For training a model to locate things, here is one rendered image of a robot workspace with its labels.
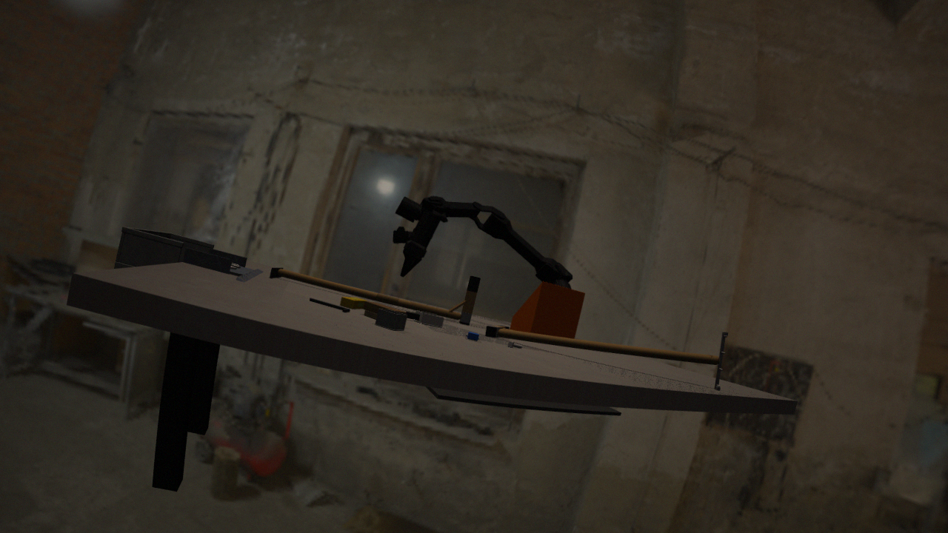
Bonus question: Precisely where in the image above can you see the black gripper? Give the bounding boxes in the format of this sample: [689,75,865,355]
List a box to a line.
[400,225,433,277]

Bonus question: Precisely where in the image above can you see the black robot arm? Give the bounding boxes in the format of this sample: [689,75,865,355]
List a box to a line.
[393,195,573,289]

